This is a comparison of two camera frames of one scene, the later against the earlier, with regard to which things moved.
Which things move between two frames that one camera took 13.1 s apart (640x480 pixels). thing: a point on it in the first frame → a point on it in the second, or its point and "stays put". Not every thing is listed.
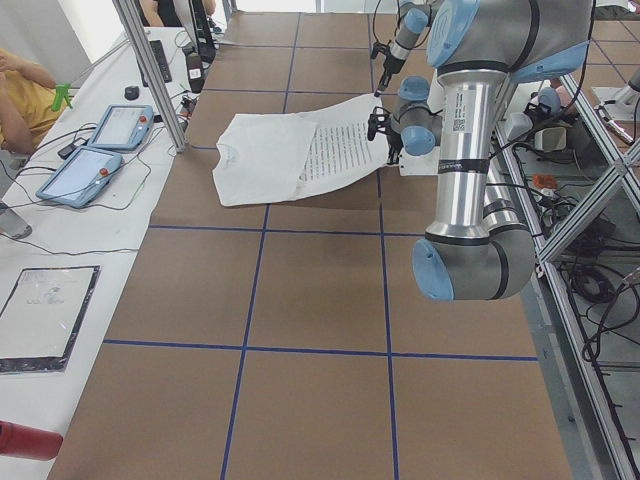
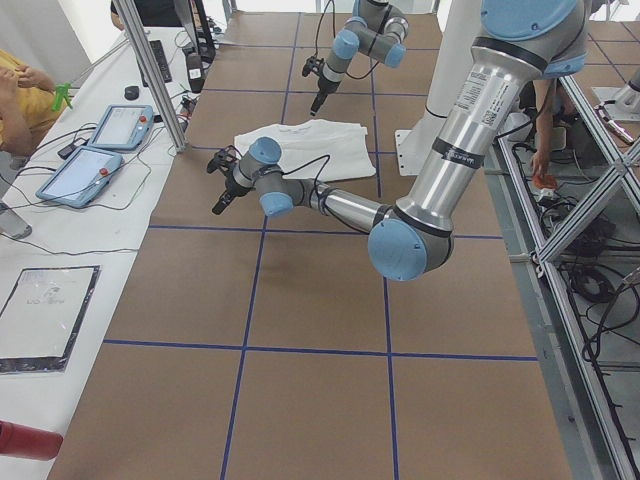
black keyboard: [161, 59] stays put
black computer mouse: [131, 92] stays put
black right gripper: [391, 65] → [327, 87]
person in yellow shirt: [29, 102] stays put
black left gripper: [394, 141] → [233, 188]
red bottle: [27, 442] stays put
